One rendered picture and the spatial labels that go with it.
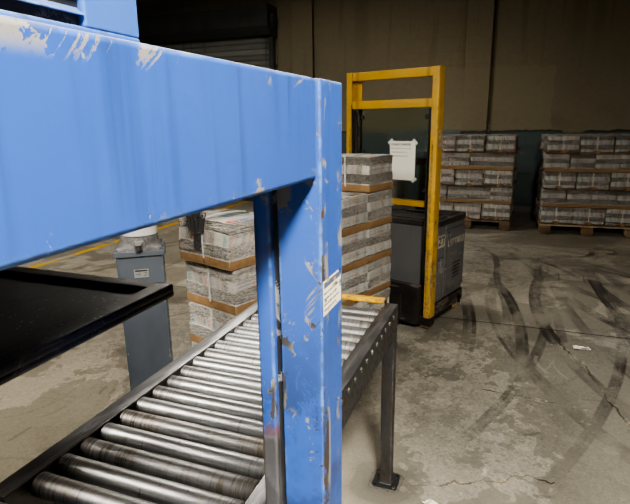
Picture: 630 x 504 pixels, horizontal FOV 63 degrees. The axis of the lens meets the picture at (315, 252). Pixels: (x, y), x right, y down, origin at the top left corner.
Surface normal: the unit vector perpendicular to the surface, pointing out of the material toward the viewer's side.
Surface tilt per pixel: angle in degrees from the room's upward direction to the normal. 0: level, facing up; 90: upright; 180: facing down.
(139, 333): 90
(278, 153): 90
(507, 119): 90
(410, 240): 90
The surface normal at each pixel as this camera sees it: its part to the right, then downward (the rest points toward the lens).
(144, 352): 0.27, 0.23
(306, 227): -0.35, 0.23
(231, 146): 0.94, 0.07
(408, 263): -0.62, 0.20
